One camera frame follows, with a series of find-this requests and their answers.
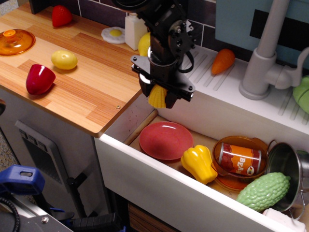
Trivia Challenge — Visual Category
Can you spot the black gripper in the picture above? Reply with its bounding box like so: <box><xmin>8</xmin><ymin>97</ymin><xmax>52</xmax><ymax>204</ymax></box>
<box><xmin>131</xmin><ymin>49</ymin><xmax>195</xmax><ymax>109</ymax></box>

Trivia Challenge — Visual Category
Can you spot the yellow toy corn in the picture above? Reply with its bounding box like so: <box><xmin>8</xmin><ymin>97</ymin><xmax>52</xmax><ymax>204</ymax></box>
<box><xmin>148</xmin><ymin>85</ymin><xmax>168</xmax><ymax>108</ymax></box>

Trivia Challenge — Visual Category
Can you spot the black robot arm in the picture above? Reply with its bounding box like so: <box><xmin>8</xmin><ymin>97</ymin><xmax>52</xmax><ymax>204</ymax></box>
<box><xmin>113</xmin><ymin>0</ymin><xmax>196</xmax><ymax>109</ymax></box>

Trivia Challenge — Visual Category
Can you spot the pink plate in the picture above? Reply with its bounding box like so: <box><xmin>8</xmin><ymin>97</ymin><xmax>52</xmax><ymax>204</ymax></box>
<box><xmin>139</xmin><ymin>121</ymin><xmax>194</xmax><ymax>160</ymax></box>

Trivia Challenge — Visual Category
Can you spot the yellow toy lemon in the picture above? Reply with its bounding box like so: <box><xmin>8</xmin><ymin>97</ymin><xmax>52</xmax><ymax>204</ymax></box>
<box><xmin>138</xmin><ymin>32</ymin><xmax>150</xmax><ymax>57</ymax></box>

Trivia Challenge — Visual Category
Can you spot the white toy sink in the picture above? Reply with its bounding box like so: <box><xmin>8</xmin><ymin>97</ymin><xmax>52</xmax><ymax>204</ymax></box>
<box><xmin>95</xmin><ymin>47</ymin><xmax>309</xmax><ymax>232</ymax></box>

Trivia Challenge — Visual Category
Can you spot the white salt shaker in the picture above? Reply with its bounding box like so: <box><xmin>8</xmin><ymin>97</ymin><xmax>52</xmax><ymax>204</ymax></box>
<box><xmin>125</xmin><ymin>13</ymin><xmax>148</xmax><ymax>51</ymax></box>

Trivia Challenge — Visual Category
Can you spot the toy fried egg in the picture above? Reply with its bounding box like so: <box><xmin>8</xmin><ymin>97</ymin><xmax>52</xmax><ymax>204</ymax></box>
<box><xmin>101</xmin><ymin>27</ymin><xmax>125</xmax><ymax>44</ymax></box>

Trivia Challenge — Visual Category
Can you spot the orange toy carrot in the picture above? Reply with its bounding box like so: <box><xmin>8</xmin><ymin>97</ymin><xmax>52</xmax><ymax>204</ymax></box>
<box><xmin>211</xmin><ymin>48</ymin><xmax>236</xmax><ymax>74</ymax></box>

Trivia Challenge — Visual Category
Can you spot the yellow toy bell pepper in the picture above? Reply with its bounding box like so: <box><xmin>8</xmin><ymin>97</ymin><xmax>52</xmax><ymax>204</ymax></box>
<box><xmin>181</xmin><ymin>145</ymin><xmax>218</xmax><ymax>185</ymax></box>

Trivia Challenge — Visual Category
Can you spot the wooden toy countertop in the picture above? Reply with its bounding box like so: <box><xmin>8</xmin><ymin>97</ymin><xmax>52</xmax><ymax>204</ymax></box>
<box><xmin>0</xmin><ymin>4</ymin><xmax>141</xmax><ymax>137</ymax></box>

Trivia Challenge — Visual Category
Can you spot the yellow toy potato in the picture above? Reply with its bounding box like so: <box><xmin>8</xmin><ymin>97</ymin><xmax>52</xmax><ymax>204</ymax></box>
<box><xmin>51</xmin><ymin>50</ymin><xmax>78</xmax><ymax>70</ymax></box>

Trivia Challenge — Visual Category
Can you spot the grey toy faucet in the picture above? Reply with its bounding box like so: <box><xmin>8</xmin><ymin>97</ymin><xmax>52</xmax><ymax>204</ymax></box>
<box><xmin>239</xmin><ymin>0</ymin><xmax>309</xmax><ymax>100</ymax></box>

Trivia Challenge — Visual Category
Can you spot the orange glass pot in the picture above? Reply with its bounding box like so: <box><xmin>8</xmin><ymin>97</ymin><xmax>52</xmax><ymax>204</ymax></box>
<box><xmin>211</xmin><ymin>136</ymin><xmax>268</xmax><ymax>192</ymax></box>

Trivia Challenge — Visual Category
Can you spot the toy beans can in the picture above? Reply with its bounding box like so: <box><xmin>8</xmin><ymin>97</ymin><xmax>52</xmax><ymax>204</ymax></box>
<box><xmin>218</xmin><ymin>143</ymin><xmax>262</xmax><ymax>176</ymax></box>

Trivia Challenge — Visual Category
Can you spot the red toy pepper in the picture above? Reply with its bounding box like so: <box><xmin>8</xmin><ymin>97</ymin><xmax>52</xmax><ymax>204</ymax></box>
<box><xmin>26</xmin><ymin>64</ymin><xmax>56</xmax><ymax>95</ymax></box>

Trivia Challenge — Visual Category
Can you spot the red toy strawberry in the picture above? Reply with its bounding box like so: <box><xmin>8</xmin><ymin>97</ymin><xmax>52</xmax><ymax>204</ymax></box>
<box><xmin>52</xmin><ymin>5</ymin><xmax>72</xmax><ymax>27</ymax></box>

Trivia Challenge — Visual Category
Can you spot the grey toy oven door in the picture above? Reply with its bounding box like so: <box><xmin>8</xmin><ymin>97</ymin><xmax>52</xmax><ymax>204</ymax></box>
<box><xmin>14</xmin><ymin>120</ymin><xmax>87</xmax><ymax>194</ymax></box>

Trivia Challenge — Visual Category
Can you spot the stainless steel pot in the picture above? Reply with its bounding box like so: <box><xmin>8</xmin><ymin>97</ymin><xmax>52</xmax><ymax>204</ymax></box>
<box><xmin>265</xmin><ymin>141</ymin><xmax>309</xmax><ymax>220</ymax></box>

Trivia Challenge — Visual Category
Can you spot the green toy vegetable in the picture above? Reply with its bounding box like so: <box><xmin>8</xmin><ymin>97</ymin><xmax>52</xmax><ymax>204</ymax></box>
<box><xmin>293</xmin><ymin>75</ymin><xmax>309</xmax><ymax>114</ymax></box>

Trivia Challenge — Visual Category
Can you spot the green toy bitter gourd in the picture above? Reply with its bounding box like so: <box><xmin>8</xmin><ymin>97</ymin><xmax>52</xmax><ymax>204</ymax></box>
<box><xmin>236</xmin><ymin>172</ymin><xmax>291</xmax><ymax>212</ymax></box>

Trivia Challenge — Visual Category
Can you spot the orange glass lid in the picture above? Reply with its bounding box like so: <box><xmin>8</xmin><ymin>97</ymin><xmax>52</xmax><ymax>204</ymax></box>
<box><xmin>0</xmin><ymin>29</ymin><xmax>36</xmax><ymax>57</ymax></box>

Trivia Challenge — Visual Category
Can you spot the black cable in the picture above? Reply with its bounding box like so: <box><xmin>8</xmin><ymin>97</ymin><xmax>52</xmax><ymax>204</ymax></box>
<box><xmin>0</xmin><ymin>197</ymin><xmax>20</xmax><ymax>232</ymax></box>

